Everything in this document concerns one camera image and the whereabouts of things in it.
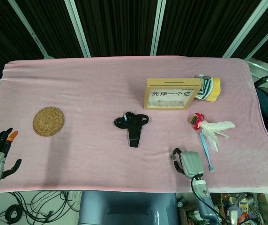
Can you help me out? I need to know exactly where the wooden money box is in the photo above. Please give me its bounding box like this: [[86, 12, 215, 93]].
[[143, 77, 202, 110]]

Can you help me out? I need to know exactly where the light blue toothbrush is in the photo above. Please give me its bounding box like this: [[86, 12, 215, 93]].
[[199, 132, 215, 173]]

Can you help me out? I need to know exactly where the black camera strap mount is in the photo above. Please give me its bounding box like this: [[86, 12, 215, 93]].
[[113, 111, 150, 148]]

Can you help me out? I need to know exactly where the round woven rattan coaster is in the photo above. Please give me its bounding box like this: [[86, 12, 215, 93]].
[[32, 106, 65, 136]]

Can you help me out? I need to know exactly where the blue-grey robot torso base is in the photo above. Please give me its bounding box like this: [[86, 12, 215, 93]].
[[77, 191, 180, 225]]

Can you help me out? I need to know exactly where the striped sock with yellow roll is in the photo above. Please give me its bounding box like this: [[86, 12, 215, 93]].
[[194, 74, 222, 103]]

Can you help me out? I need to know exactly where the right robot hand grey back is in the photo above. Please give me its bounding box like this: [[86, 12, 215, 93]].
[[171, 148, 205, 180]]

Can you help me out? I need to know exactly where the black floor cable bundle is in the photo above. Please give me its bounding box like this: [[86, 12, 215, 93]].
[[0, 191, 82, 225]]

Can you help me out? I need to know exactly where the white feather shuttlecock colourful base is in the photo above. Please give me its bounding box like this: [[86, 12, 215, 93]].
[[189, 112, 236, 152]]

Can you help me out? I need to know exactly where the cardboard box of clutter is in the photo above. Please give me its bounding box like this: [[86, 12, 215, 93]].
[[178, 193, 268, 225]]

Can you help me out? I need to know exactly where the white aluminium frame post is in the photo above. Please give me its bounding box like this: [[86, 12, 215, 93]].
[[7, 0, 54, 59], [222, 0, 268, 58], [150, 0, 167, 56], [246, 18, 268, 60], [64, 0, 91, 58]]

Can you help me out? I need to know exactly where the pink table cloth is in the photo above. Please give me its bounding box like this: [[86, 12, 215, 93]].
[[0, 56, 268, 194]]

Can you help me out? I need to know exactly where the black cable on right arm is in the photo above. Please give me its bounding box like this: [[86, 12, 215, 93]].
[[190, 173, 221, 223]]

